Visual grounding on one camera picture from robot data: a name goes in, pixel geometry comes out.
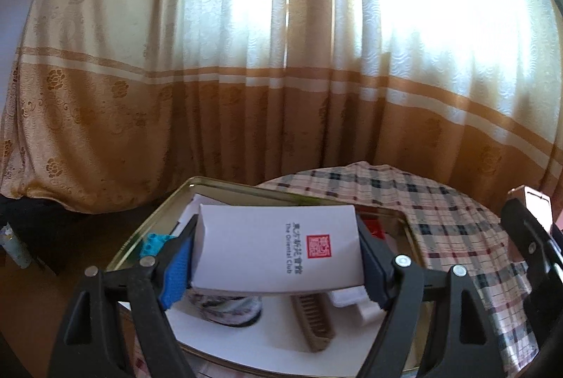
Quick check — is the red building block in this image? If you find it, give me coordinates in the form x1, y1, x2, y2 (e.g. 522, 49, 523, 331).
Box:
361, 217, 397, 238

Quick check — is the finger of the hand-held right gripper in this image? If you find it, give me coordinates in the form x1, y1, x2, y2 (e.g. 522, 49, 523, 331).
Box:
501, 198, 563, 273

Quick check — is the gold metal tin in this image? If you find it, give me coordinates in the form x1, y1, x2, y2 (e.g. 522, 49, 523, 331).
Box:
106, 175, 425, 374

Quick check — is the white box with red label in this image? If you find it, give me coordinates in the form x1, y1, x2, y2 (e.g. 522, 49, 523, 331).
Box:
191, 203, 366, 295

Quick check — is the brown wooden comb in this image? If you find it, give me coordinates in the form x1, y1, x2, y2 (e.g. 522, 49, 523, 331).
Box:
291, 292, 337, 354

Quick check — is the cream and orange curtain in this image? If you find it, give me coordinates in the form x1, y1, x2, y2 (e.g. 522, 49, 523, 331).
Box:
0, 0, 563, 214

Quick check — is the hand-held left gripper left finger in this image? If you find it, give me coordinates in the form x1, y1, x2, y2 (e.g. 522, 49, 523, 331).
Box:
46, 214, 200, 378

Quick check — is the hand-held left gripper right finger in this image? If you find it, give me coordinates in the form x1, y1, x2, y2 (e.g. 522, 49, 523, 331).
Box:
355, 214, 504, 378

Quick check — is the white power adapter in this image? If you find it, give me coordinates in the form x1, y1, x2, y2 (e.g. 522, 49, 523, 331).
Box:
328, 288, 383, 323

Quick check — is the grey mottled round object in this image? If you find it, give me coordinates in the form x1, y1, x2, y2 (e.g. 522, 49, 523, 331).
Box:
188, 289, 264, 328

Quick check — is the dark low furniture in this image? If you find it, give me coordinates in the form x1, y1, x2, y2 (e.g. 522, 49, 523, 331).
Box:
0, 194, 133, 275

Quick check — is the copper coloured box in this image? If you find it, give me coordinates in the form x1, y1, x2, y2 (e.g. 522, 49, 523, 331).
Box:
506, 185, 552, 260

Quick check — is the blue building block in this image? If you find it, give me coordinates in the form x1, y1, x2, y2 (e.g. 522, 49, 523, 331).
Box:
140, 234, 173, 258

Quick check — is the pale blue bottle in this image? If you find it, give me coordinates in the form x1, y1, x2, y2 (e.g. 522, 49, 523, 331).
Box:
0, 222, 31, 269

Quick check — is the plaid tablecloth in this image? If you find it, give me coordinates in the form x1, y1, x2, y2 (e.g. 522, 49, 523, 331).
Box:
257, 162, 539, 378

